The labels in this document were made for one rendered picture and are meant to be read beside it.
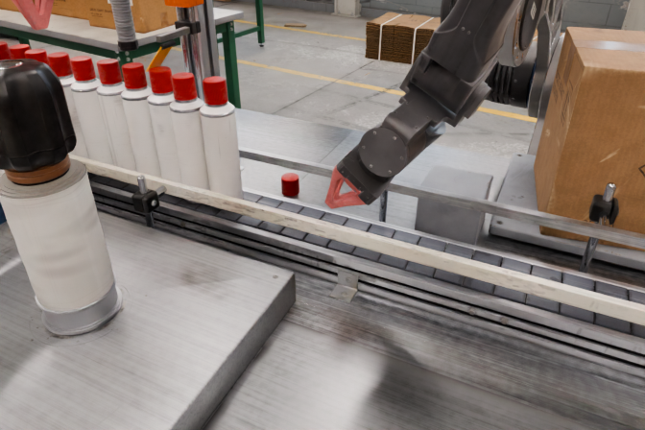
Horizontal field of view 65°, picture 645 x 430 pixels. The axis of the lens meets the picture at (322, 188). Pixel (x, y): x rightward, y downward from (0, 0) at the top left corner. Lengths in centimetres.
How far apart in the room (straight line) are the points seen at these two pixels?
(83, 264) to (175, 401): 18
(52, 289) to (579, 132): 69
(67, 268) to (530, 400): 52
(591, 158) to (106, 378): 68
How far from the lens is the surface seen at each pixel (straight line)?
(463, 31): 53
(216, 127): 75
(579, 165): 81
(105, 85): 89
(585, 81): 76
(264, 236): 75
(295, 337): 66
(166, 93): 82
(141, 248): 76
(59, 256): 59
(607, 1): 588
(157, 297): 67
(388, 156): 55
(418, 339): 67
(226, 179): 79
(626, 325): 70
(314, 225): 71
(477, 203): 70
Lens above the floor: 131
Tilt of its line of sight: 30 degrees down
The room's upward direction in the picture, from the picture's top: straight up
